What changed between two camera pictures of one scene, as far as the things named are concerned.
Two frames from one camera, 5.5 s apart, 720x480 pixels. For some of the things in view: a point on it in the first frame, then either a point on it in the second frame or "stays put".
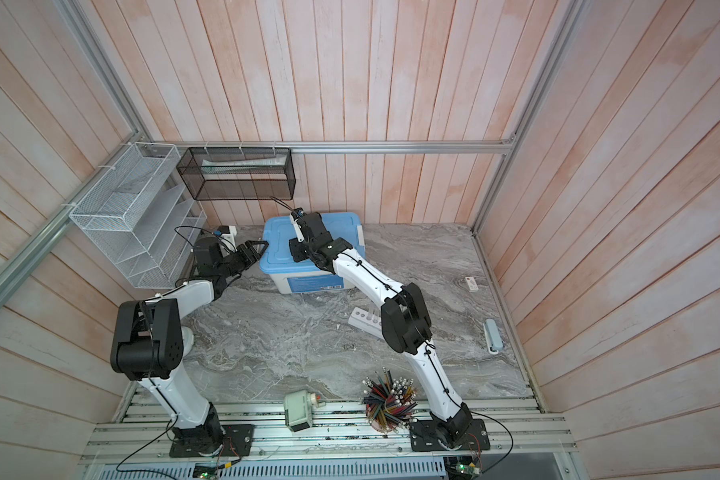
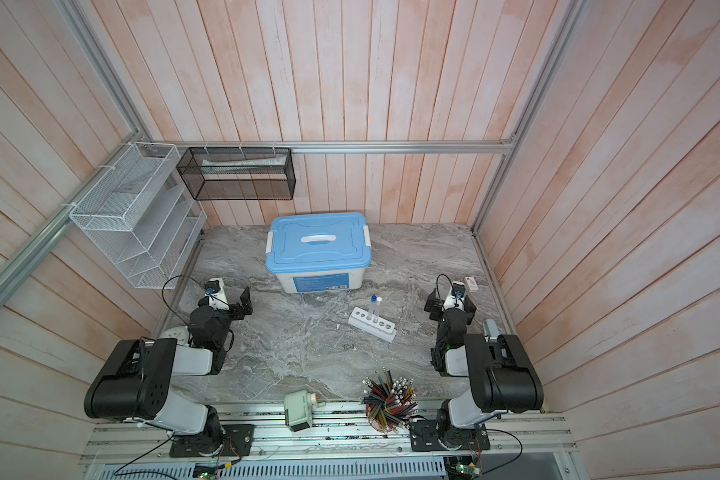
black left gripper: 256,253 → 246,304
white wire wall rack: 138,214 stays put
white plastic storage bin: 309,282 stays put
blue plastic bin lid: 278,231 stays put
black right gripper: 295,247 → 435,304
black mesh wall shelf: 238,173 stays put
